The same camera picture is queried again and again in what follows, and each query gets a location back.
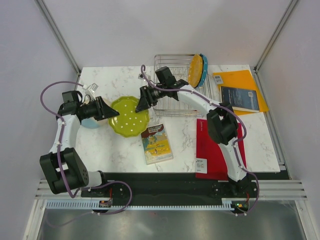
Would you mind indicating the dark blue book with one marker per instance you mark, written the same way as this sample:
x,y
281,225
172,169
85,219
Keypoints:
x,y
240,99

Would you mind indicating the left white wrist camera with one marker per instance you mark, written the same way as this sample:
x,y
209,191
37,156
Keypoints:
x,y
90,90

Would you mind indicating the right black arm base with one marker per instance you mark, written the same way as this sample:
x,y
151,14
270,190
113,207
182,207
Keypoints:
x,y
232,190

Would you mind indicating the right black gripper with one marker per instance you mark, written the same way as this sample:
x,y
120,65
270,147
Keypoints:
x,y
143,104

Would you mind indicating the green polka dot plate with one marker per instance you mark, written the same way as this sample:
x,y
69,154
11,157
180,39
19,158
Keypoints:
x,y
128,123

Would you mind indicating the paperback book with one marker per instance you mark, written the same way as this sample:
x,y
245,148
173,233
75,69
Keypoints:
x,y
156,145

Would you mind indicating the orange folder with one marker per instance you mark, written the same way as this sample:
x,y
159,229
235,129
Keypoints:
x,y
241,79

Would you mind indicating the blue polka dot plate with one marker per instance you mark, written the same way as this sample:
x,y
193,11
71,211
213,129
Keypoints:
x,y
204,70

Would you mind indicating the white cable duct right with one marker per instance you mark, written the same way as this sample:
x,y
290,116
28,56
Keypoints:
x,y
242,205

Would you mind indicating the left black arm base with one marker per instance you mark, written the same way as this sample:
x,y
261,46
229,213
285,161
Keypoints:
x,y
112,189

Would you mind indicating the yellow polka dot plate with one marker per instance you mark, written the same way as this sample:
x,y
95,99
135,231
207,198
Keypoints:
x,y
195,70

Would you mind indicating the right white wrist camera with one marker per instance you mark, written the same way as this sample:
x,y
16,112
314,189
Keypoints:
x,y
145,77

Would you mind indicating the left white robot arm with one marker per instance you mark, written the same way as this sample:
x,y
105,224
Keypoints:
x,y
62,166

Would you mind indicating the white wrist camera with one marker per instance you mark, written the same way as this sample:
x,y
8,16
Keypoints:
x,y
145,77
90,90

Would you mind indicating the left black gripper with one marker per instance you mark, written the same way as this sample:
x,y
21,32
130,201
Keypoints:
x,y
103,110

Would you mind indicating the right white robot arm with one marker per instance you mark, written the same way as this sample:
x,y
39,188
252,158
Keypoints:
x,y
222,122

